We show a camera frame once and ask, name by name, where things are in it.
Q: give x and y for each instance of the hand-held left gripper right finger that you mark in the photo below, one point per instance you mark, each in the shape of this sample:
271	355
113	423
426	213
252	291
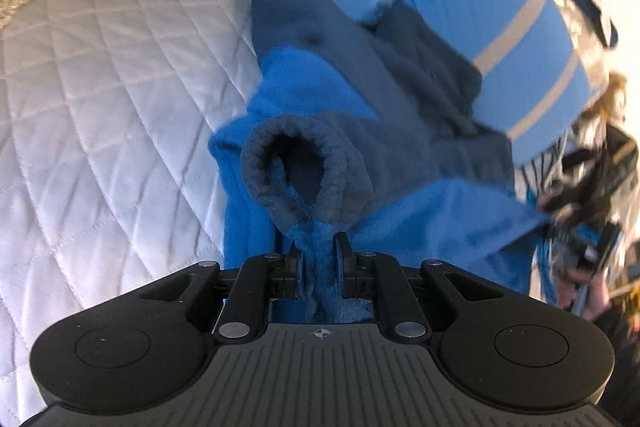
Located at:
343	267

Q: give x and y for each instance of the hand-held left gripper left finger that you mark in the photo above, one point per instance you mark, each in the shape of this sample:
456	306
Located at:
298	274

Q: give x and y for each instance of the blue fleece jacket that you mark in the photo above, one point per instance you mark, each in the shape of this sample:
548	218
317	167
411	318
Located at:
390	132

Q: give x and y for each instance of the black bag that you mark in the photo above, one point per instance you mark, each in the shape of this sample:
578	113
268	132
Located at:
595	177

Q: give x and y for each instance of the brown teddy bear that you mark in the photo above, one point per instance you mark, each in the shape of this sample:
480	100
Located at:
612	99

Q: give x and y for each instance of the white quilted bedspread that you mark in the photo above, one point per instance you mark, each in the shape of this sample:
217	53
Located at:
125	107

